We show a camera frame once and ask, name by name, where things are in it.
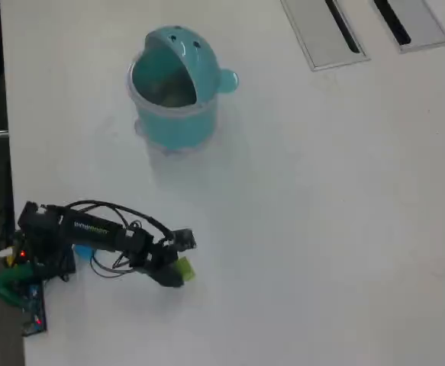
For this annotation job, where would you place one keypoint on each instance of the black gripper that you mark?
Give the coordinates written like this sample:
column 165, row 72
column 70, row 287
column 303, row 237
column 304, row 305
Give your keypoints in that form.
column 144, row 251

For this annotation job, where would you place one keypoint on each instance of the green block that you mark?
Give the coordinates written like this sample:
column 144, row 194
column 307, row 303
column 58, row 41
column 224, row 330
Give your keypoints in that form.
column 187, row 267

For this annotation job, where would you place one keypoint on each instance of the blue block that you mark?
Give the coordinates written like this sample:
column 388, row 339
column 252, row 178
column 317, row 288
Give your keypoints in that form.
column 84, row 252

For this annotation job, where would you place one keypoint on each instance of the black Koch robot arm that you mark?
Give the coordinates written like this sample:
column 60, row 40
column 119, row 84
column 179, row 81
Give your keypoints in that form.
column 88, row 230

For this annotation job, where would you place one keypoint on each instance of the teal whale-shaped bin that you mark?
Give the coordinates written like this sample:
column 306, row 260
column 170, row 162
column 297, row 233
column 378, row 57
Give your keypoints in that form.
column 176, row 118

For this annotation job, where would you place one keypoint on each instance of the blue circuit board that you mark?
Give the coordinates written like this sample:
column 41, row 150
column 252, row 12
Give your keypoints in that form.
column 33, row 309

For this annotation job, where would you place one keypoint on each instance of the green table clamp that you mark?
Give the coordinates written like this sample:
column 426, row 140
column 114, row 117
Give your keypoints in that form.
column 0, row 284

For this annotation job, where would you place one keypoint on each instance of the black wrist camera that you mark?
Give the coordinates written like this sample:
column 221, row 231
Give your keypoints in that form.
column 186, row 239

